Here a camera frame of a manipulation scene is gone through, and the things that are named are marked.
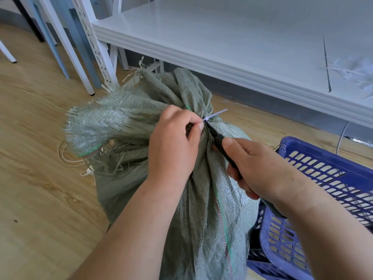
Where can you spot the person's left hand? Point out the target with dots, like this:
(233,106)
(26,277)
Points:
(170,148)

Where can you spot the person's right hand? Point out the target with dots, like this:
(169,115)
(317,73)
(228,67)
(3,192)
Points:
(259,169)

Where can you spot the person's left thumb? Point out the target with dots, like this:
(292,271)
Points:
(195,134)

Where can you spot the person's right thumb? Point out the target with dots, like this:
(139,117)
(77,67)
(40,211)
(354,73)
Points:
(243,147)

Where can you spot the green woven sack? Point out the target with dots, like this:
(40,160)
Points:
(174,142)

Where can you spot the person's right forearm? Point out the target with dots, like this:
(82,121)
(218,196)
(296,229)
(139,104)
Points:
(329,239)

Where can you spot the person's left forearm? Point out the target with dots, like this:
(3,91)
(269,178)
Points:
(134,230)

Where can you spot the white zip tie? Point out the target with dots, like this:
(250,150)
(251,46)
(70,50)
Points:
(214,115)

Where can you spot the blue plastic basket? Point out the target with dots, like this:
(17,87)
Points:
(314,201)

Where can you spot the white metal shelf rack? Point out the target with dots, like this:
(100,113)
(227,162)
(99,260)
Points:
(233,40)

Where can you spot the black strip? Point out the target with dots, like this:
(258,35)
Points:
(327,64)

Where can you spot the pile of white zip ties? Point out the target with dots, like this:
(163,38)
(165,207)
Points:
(349,69)

